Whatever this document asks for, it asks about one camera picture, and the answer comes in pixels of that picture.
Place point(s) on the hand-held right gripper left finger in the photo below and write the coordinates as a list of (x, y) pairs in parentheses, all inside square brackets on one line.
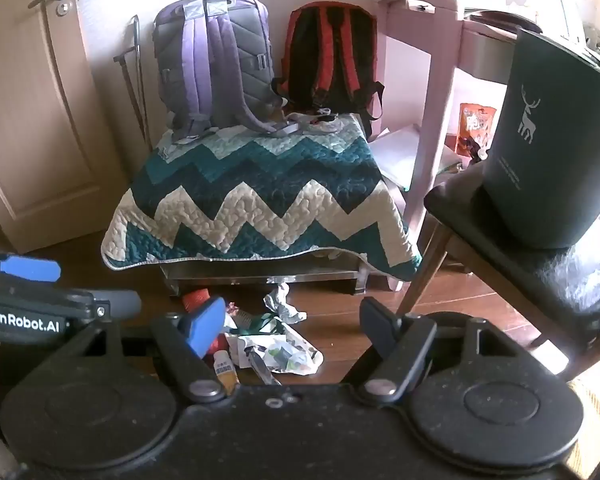
[(202, 327)]

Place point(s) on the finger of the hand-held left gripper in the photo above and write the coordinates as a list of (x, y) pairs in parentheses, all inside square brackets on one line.
[(30, 267), (122, 302)]

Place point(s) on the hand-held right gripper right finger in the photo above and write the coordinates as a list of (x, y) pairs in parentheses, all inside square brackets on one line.
[(377, 327)]

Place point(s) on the red mesh netting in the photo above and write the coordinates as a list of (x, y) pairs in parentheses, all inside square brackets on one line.
[(195, 299)]

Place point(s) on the dark green trash bin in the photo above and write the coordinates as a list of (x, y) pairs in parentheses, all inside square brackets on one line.
[(545, 160)]

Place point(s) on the red wrapper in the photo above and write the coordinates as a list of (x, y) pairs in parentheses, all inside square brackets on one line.
[(220, 342)]

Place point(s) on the small white bottle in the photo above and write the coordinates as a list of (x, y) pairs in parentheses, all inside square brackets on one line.
[(223, 362)]

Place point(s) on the dark slim stick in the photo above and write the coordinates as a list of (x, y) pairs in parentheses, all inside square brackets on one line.
[(265, 367)]

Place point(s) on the white printed plastic bag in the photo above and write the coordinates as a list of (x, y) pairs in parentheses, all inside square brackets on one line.
[(290, 355)]

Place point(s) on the dark wooden chair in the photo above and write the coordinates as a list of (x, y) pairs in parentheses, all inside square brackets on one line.
[(475, 220)]

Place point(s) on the beige room door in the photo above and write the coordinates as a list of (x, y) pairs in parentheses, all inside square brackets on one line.
[(30, 110)]

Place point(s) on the teal white zigzag quilt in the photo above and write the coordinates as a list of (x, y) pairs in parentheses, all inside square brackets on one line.
[(260, 175)]

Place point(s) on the white paper stack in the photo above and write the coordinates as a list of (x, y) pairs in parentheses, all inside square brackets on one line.
[(400, 155)]

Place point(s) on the black furry cloth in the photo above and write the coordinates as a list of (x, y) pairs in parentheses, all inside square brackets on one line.
[(580, 280)]

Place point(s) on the metal folding rack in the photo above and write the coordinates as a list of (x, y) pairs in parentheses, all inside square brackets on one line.
[(137, 75)]

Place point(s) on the orange snack bag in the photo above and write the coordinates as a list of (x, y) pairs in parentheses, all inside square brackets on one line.
[(475, 127)]

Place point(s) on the pink desk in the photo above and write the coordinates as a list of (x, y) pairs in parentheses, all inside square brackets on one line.
[(430, 110)]

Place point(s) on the striped cloth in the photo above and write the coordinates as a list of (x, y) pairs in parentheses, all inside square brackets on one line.
[(595, 420)]

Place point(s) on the purple grey backpack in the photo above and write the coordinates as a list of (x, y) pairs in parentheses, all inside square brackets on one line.
[(240, 50)]

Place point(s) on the red black backpack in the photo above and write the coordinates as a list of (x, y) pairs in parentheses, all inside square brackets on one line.
[(330, 50)]

